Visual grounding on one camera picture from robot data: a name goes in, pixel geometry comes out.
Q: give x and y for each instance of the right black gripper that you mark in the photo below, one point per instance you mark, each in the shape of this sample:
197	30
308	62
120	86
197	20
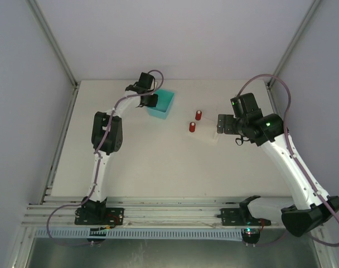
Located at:
228	124

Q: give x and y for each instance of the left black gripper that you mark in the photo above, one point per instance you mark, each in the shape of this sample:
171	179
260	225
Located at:
150	100

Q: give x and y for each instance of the teal plastic bin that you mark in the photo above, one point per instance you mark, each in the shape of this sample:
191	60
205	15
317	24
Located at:
164	104

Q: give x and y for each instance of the white peg fixture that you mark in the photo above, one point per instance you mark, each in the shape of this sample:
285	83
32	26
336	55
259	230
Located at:
206	131

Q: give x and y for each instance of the red spring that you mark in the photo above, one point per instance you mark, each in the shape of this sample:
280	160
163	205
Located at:
198	115
192	127

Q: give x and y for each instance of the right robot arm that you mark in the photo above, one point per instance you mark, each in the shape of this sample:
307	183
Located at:
309	204

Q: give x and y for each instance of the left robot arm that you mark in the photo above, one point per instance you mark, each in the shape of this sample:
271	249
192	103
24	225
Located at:
107	137

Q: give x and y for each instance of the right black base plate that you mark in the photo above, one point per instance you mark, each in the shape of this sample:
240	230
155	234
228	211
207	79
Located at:
240	217

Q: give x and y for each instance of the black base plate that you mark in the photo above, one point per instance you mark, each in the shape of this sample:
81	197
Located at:
240	217
107	216

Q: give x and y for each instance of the grey slotted cable duct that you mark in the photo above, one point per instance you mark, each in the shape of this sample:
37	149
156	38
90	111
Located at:
142	233

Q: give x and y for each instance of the right aluminium corner post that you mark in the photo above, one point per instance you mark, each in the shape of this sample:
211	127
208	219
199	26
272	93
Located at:
297	36

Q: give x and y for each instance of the aluminium corner post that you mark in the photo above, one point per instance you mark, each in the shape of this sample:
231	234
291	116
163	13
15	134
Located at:
47	31
297	36

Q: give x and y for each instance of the left aluminium corner post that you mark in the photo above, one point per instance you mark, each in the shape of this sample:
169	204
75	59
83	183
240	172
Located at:
47	31

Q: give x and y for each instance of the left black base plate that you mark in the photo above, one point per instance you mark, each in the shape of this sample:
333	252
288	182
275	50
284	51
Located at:
107	216

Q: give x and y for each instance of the aluminium rail frame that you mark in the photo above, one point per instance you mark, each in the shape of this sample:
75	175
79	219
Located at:
153	213

